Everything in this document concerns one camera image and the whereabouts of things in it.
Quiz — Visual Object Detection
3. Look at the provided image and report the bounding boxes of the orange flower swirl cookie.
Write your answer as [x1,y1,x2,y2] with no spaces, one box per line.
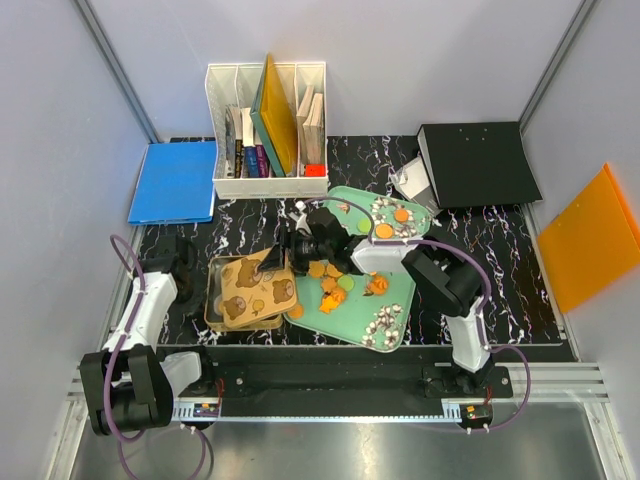
[367,275,389,296]

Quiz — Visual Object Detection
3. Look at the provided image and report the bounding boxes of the beige books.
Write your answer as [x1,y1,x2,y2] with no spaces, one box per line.
[296,85,324,165]

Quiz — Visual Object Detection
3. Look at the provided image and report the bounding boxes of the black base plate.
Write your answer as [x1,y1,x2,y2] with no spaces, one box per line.
[194,346,514,420]

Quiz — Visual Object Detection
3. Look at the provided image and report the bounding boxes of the orange star cookie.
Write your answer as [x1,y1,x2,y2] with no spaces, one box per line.
[319,295,341,314]

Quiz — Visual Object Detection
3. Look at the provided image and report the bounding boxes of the bear print tin lid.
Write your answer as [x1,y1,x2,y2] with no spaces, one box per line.
[218,249,298,329]

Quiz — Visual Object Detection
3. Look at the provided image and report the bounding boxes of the red small box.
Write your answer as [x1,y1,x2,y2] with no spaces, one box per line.
[304,164,326,178]

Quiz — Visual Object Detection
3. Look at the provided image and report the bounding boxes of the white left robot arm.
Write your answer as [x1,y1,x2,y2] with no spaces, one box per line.
[79,234,223,442]

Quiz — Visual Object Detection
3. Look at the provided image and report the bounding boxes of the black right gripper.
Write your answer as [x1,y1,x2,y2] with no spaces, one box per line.
[259,226,333,279]

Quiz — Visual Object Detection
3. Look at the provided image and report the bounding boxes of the orange cookie far tray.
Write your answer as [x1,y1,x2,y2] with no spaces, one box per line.
[394,208,410,223]

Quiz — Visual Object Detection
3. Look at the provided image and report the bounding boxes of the clear plastic bag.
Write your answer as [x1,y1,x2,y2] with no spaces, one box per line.
[391,156,441,216]

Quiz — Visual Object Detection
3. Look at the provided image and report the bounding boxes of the gold cookie tin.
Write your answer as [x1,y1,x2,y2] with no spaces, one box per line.
[204,256,284,333]

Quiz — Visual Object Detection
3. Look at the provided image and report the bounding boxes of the dotted orange biscuit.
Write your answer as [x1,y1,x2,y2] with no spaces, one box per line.
[375,223,394,239]
[307,261,326,278]

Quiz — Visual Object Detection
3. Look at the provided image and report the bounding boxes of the blue folder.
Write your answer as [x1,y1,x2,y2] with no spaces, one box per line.
[128,141,217,225]

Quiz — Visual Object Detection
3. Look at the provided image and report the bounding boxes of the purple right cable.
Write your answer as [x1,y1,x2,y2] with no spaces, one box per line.
[294,197,533,433]

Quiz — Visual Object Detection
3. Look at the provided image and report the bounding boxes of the round orange cookie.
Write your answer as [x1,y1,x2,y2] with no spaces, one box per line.
[287,304,305,320]

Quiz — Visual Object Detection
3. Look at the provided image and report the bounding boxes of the green sandwich cookie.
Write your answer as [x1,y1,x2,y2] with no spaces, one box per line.
[357,218,372,234]
[337,275,355,292]

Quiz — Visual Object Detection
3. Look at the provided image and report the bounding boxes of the mint green floral tray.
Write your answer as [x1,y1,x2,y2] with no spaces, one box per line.
[285,186,432,353]

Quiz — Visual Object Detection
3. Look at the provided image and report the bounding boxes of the yellow green folder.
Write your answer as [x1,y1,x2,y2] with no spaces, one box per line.
[250,53,298,177]

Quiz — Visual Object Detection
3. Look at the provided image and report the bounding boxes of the dark books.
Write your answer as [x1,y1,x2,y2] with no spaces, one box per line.
[224,104,270,179]

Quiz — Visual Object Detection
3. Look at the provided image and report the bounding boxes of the white file organizer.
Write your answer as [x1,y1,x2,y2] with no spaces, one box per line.
[205,61,329,200]

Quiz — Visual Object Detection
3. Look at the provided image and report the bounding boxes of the black binder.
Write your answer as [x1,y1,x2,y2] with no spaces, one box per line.
[417,121,542,209]

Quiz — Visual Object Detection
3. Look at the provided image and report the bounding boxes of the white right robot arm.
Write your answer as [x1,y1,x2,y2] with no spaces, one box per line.
[271,207,494,397]

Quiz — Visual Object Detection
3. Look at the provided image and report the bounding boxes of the orange plastic folder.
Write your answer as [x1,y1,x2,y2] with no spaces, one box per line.
[537,163,639,313]

